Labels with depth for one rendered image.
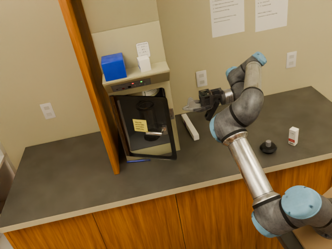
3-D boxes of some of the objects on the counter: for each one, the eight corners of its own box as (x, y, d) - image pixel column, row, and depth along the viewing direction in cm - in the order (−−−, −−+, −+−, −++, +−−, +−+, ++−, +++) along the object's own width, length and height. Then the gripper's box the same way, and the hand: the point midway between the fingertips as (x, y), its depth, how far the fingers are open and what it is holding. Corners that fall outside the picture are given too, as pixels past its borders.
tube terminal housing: (125, 138, 209) (92, 20, 167) (173, 127, 210) (153, 8, 168) (127, 161, 188) (90, 33, 146) (180, 149, 189) (159, 20, 147)
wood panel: (112, 128, 221) (38, -124, 144) (117, 127, 221) (45, -126, 145) (114, 174, 180) (11, -144, 103) (119, 173, 180) (20, -145, 104)
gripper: (219, 85, 162) (179, 94, 161) (225, 93, 155) (183, 102, 153) (220, 99, 167) (181, 108, 166) (226, 107, 159) (185, 117, 158)
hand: (185, 109), depth 161 cm, fingers closed
